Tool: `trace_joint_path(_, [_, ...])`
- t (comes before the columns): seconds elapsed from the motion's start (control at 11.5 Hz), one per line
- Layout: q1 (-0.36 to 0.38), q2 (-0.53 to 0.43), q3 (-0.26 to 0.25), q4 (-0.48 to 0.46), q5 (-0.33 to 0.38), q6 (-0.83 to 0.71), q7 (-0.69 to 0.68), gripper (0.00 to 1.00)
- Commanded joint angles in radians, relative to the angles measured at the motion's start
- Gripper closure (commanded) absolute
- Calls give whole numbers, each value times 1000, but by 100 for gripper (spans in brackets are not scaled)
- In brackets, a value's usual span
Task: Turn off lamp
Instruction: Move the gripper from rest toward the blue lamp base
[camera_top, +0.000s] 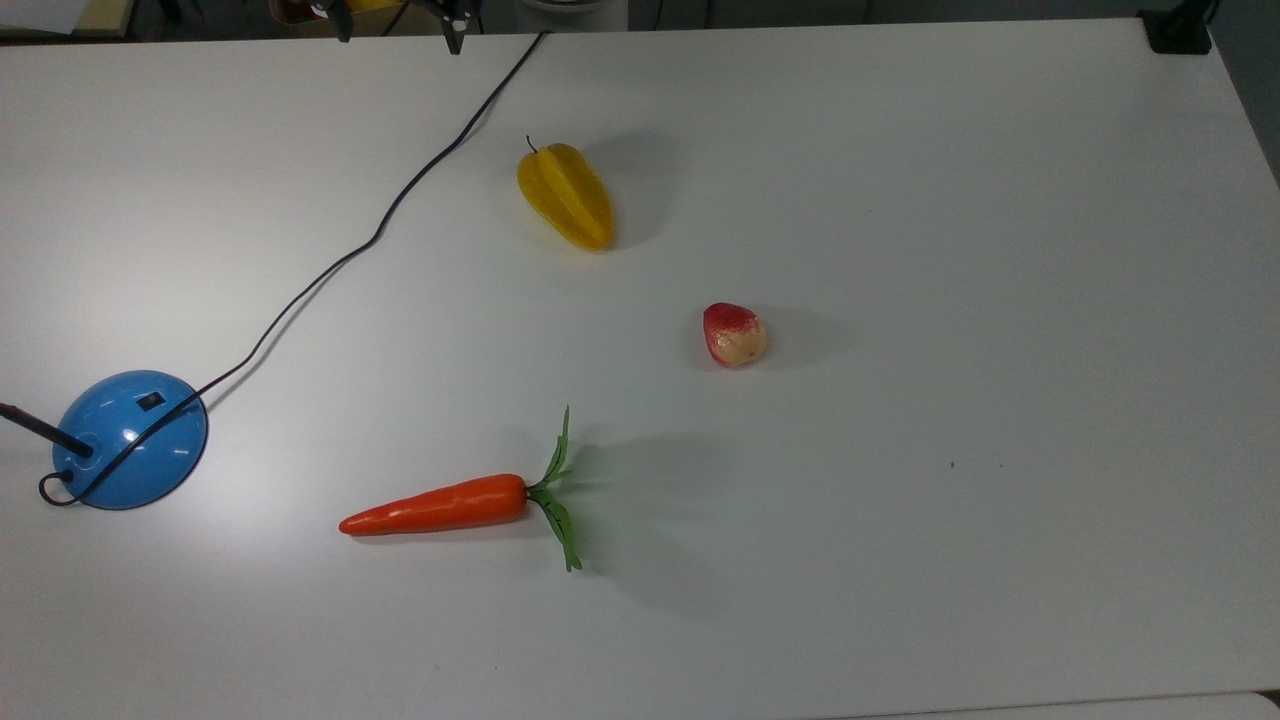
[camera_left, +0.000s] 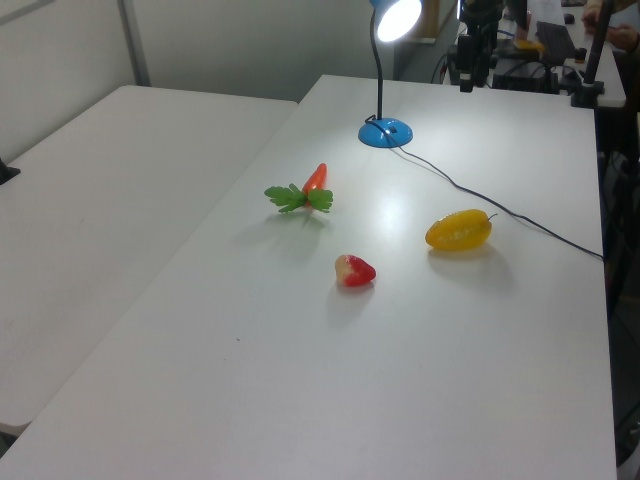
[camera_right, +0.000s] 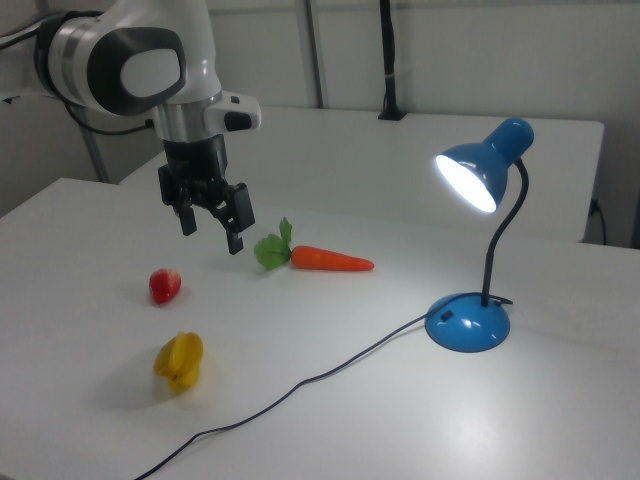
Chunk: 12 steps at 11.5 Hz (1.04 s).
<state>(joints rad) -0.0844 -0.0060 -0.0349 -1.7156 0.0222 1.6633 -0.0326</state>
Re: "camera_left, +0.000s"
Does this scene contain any blue round lamp base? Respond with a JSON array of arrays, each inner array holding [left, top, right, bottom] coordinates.
[[357, 0, 424, 150]]

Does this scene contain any black lamp power cable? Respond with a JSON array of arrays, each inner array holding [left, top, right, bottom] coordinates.
[[363, 114, 605, 261]]

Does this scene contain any black electronics box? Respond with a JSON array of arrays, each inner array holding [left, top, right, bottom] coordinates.
[[491, 60, 561, 95]]

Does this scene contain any black camera stand pole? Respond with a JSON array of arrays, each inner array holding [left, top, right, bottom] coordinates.
[[570, 0, 617, 109]]

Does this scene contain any orange toy carrot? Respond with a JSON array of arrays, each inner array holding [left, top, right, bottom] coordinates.
[[263, 162, 335, 215]]

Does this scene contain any red toy strawberry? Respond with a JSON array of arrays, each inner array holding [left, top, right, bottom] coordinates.
[[334, 254, 377, 289]]

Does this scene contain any person forearm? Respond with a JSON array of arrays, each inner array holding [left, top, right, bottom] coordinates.
[[603, 21, 640, 54]]

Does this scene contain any yellow toy starfruit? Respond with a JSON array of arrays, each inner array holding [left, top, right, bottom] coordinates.
[[424, 208, 499, 252]]

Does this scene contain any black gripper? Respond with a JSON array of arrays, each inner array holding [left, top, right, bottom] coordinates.
[[458, 0, 502, 94]]

